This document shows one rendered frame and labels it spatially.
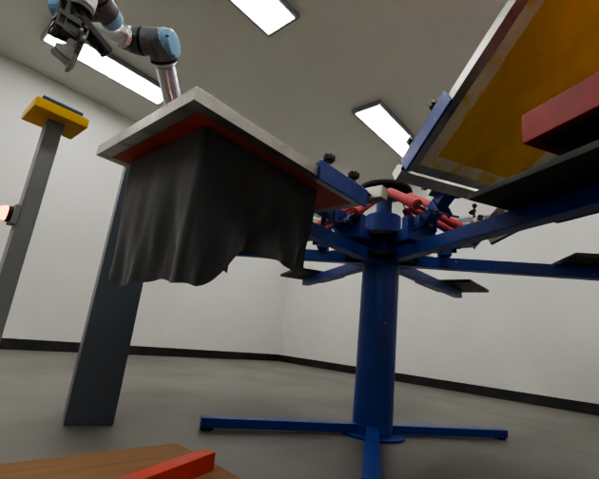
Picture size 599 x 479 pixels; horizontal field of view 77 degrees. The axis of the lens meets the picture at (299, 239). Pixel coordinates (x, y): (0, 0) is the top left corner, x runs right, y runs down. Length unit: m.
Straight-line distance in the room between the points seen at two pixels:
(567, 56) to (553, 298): 3.89
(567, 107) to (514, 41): 0.37
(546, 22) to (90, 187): 4.76
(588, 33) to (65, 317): 4.94
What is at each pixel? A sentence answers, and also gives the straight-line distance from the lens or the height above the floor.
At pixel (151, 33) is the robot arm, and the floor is 1.58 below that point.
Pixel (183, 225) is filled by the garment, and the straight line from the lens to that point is 1.01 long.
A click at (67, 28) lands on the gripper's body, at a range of 1.38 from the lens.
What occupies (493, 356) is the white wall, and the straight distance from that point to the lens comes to 5.30.
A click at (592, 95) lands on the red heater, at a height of 1.05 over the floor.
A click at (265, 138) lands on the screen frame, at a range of 1.13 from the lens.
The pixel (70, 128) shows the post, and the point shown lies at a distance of 1.28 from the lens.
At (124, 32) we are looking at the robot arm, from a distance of 1.87.
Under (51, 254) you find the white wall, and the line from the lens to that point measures 5.05.
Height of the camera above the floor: 0.43
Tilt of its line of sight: 15 degrees up
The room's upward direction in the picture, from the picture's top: 6 degrees clockwise
